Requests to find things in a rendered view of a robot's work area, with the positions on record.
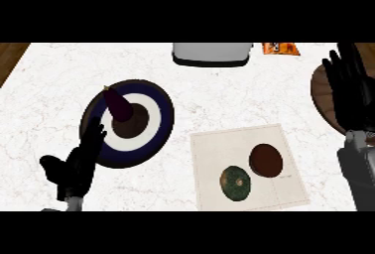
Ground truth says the blue and white bowl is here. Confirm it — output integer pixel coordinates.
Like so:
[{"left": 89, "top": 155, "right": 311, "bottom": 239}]
[{"left": 80, "top": 78, "right": 176, "bottom": 170}]

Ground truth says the grey appliance with black base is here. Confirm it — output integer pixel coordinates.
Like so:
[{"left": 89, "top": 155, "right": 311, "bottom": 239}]
[{"left": 172, "top": 43, "right": 256, "bottom": 68}]

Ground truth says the dark purple eggplant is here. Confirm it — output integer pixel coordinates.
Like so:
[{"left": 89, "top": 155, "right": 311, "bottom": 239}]
[{"left": 101, "top": 85, "right": 136, "bottom": 123}]

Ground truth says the beige placemat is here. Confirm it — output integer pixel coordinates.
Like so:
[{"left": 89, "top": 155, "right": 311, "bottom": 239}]
[{"left": 189, "top": 123, "right": 312, "bottom": 211}]

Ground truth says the orange packet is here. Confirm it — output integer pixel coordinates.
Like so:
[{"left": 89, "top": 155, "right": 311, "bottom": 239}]
[{"left": 262, "top": 43, "right": 302, "bottom": 57}]

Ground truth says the green avocado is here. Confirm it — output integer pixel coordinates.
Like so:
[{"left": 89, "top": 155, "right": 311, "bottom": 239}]
[{"left": 219, "top": 165, "right": 253, "bottom": 202}]

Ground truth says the round brown wooden board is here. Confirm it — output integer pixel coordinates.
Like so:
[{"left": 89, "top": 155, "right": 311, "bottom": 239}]
[{"left": 311, "top": 63, "right": 375, "bottom": 147}]

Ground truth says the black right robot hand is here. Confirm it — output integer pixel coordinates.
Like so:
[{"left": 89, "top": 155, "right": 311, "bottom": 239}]
[{"left": 321, "top": 43, "right": 375, "bottom": 134}]

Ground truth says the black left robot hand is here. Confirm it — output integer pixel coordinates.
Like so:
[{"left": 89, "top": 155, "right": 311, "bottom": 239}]
[{"left": 39, "top": 115, "right": 108, "bottom": 202}]

